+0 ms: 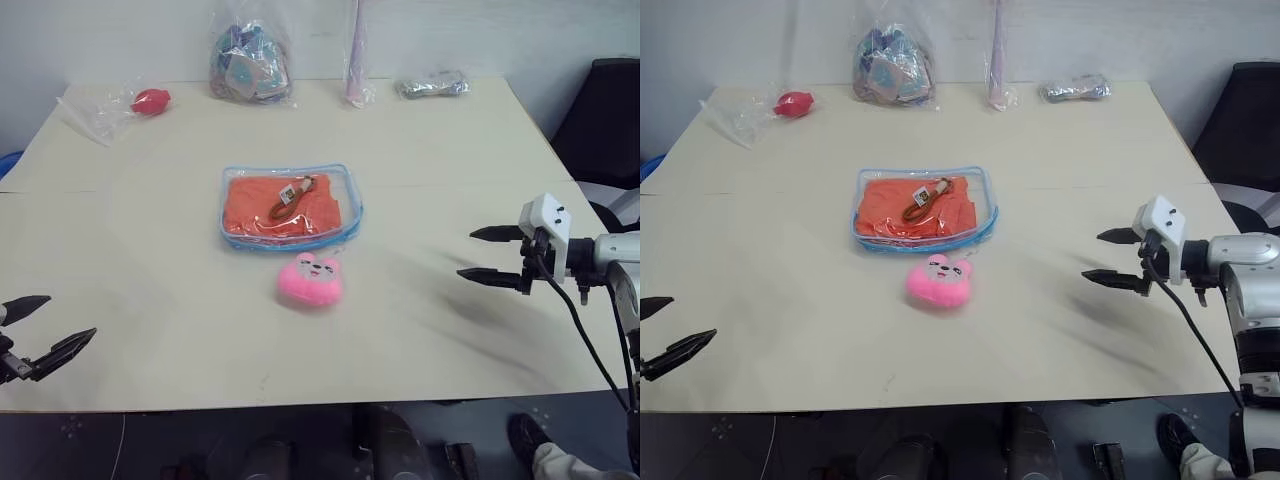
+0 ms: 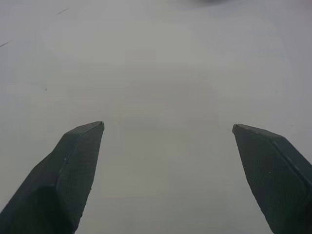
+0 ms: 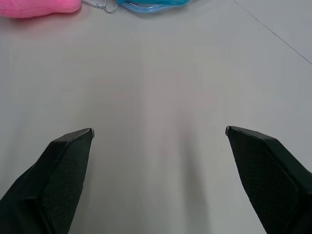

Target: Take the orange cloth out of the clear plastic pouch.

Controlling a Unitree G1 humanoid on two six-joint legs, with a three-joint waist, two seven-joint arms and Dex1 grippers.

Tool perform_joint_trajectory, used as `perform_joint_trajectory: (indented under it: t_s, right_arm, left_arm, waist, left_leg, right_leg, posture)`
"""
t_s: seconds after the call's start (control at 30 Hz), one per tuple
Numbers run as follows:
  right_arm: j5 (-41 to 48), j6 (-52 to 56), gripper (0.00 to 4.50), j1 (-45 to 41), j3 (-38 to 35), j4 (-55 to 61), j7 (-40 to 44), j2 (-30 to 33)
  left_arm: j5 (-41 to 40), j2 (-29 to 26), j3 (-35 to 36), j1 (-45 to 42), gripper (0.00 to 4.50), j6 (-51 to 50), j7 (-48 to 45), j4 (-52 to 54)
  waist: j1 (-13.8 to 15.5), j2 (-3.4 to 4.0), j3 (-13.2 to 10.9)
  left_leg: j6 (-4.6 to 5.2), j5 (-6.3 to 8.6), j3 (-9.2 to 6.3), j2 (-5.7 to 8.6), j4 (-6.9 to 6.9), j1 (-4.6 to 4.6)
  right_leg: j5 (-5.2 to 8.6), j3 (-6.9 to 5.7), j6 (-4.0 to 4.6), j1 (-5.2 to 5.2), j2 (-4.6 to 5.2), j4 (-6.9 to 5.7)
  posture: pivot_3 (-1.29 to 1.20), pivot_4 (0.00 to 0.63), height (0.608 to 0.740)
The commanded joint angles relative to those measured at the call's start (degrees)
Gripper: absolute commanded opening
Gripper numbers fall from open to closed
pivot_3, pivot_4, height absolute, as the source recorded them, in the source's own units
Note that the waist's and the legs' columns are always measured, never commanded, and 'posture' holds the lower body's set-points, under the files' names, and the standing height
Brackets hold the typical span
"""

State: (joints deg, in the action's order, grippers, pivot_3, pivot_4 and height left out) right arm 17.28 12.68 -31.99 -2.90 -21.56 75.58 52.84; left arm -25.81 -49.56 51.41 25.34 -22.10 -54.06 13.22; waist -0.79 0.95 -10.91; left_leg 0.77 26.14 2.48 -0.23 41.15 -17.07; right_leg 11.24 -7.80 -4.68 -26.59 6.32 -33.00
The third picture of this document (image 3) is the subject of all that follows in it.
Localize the pink knitted cloth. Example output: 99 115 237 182
0 0 81 19

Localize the silver metal key ring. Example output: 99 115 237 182
85 0 118 14

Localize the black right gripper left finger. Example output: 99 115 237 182
0 127 96 234

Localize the blue transparent plastic bag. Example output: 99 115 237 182
115 0 195 14

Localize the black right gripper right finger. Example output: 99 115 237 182
225 125 312 234

